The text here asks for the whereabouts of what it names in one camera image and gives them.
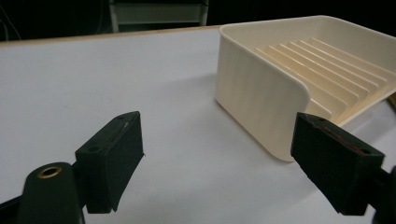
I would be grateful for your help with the cream plastic ribbed tray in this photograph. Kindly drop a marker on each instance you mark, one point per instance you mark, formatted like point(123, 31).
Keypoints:
point(261, 93)

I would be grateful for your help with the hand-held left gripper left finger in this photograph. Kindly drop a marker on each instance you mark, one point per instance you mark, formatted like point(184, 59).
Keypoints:
point(109, 161)

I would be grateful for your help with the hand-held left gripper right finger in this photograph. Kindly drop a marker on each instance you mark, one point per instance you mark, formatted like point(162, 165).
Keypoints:
point(336, 168)

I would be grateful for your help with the grey metal stand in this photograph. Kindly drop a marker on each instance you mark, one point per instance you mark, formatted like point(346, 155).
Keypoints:
point(157, 14)

